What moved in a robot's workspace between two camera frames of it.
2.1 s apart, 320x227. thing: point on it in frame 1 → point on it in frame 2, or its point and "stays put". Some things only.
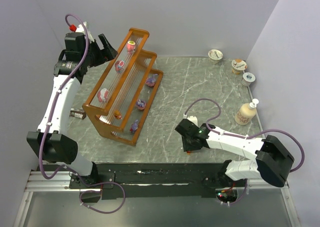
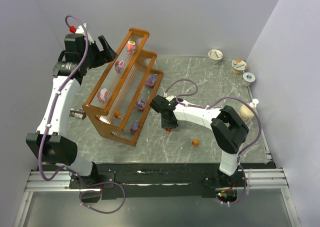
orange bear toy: (117, 115) stays put
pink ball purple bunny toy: (141, 104) stays put
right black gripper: (186, 144) → (169, 123)
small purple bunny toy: (134, 127) stays put
